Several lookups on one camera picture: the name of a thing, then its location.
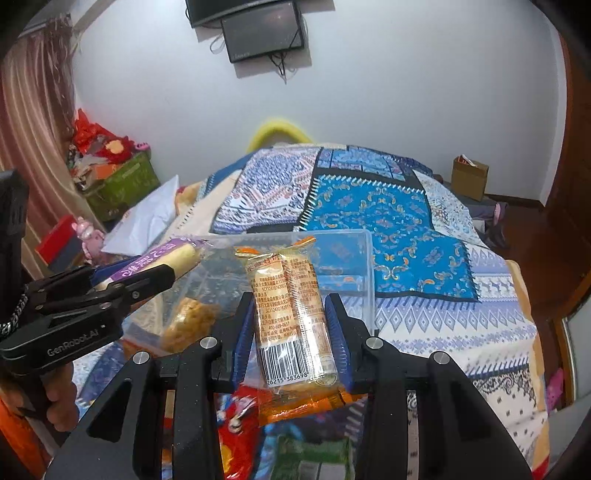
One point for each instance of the beige striped cloth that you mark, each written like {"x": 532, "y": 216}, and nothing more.
{"x": 207, "y": 203}

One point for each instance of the pink cloth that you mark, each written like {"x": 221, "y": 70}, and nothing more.
{"x": 556, "y": 387}

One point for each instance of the red cartoon snack packet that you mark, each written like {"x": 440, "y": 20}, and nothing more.
{"x": 235, "y": 415}

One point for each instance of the green snack packet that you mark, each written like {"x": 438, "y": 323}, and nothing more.
{"x": 304, "y": 457}

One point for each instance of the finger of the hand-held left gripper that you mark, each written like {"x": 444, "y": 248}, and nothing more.
{"x": 147, "y": 281}
{"x": 69, "y": 281}

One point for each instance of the dark grey box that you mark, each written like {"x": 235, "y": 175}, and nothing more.
{"x": 69, "y": 258}

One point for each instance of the pink striped curtain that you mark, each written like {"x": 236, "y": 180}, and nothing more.
{"x": 27, "y": 115}

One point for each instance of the clear plastic container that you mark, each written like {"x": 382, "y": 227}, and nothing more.
{"x": 344, "y": 258}

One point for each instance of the person's left hand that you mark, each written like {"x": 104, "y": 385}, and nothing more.
{"x": 62, "y": 397}

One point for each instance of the clear bag of fried snack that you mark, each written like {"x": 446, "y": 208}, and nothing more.
{"x": 189, "y": 323}

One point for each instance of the dark clothes pile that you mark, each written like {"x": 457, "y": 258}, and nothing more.
{"x": 489, "y": 221}

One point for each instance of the pink plush toy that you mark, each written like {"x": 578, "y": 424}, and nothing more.
{"x": 90, "y": 235}

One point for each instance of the large black wall monitor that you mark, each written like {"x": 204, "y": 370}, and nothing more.
{"x": 207, "y": 11}

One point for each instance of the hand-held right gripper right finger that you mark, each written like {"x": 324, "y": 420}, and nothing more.
{"x": 341, "y": 341}

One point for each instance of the red box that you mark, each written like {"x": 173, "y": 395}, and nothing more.
{"x": 57, "y": 235}

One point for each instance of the clear rice cracker packet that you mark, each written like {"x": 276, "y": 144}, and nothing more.
{"x": 286, "y": 314}

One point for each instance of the brown wooden door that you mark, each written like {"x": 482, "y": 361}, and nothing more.
{"x": 570, "y": 184}

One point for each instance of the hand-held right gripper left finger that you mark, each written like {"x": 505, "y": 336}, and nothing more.
{"x": 243, "y": 334}

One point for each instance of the white pillow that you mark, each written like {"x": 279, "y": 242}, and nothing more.
{"x": 147, "y": 217}

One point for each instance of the brown cardboard box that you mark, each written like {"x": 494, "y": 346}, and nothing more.
{"x": 468, "y": 180}

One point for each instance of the green plastic crate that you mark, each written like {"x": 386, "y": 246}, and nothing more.
{"x": 129, "y": 180}

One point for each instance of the orange snack packet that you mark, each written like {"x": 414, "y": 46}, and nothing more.
{"x": 295, "y": 408}

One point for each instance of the small black wall monitor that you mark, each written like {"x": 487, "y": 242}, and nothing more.
{"x": 263, "y": 32}

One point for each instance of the pile of red gift items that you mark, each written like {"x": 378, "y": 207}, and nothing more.
{"x": 92, "y": 134}

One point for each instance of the purple label snack packet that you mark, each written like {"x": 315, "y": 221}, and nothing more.
{"x": 175, "y": 256}

